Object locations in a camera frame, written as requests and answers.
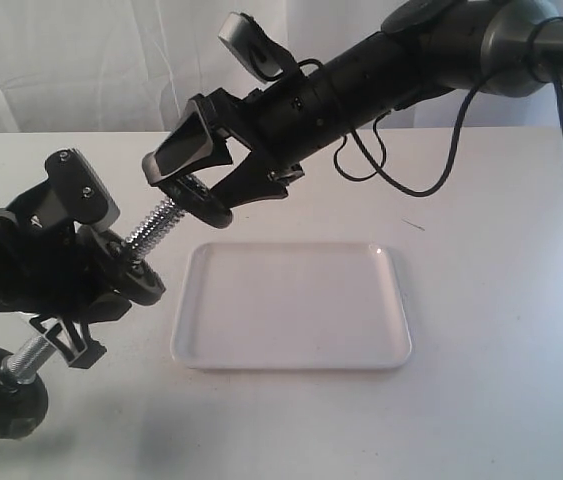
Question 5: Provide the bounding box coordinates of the white backdrop curtain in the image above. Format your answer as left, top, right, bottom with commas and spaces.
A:
0, 0, 563, 135

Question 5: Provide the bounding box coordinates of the black weight plate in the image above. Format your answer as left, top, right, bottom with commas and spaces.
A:
170, 174, 233, 229

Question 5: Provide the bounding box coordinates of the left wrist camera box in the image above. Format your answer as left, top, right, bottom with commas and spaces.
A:
44, 148, 120, 231

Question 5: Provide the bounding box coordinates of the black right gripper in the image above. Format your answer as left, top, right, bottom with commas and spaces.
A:
142, 74, 361, 210

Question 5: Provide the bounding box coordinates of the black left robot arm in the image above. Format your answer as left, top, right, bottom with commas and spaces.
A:
0, 210, 131, 369

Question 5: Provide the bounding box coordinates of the white rectangular tray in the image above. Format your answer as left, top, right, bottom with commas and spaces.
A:
170, 241, 413, 371

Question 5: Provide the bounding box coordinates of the small thin metal pin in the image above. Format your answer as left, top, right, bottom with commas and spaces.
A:
402, 219, 426, 232

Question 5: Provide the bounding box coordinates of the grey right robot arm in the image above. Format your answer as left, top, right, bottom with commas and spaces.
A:
142, 1, 563, 208

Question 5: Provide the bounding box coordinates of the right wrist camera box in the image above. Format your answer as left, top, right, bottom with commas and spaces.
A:
218, 12, 296, 83

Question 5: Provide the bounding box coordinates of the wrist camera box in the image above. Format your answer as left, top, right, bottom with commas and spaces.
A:
44, 148, 120, 231
218, 12, 296, 83

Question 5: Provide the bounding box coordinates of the chrome dumbbell bar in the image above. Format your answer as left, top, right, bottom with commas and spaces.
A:
0, 199, 182, 385

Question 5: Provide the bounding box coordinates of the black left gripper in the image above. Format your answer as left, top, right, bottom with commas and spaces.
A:
0, 210, 131, 370

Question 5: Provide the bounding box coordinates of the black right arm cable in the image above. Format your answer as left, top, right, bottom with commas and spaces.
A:
290, 14, 563, 236

